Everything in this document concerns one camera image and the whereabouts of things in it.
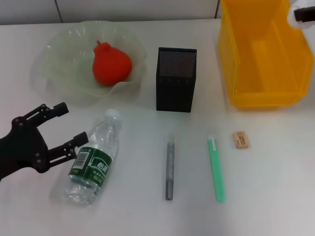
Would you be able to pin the clear water bottle green label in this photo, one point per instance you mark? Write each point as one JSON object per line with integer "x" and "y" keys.
{"x": 103, "y": 137}

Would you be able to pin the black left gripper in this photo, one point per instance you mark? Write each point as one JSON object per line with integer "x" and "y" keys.
{"x": 24, "y": 147}

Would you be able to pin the white paper ball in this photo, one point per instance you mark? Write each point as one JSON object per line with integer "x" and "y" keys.
{"x": 294, "y": 23}

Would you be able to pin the beige eraser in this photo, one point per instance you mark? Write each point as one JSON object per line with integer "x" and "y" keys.
{"x": 242, "y": 140}

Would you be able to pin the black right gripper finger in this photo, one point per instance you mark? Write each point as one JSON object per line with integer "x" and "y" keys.
{"x": 305, "y": 14}

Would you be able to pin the grey pen clear cap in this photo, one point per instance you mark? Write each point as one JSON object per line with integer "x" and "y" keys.
{"x": 169, "y": 167}

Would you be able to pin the red knitted toy fruit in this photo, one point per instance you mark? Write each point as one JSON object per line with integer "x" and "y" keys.
{"x": 110, "y": 64}

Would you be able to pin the black mesh pen holder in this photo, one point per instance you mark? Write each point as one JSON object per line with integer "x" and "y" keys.
{"x": 174, "y": 93}

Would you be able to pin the yellow plastic storage bin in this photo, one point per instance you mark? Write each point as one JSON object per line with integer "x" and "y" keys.
{"x": 261, "y": 73}

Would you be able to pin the green translucent fruit plate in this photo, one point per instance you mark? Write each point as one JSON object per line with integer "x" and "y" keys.
{"x": 71, "y": 61}

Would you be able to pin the green pen white cap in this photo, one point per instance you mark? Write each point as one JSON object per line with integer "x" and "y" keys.
{"x": 217, "y": 172}

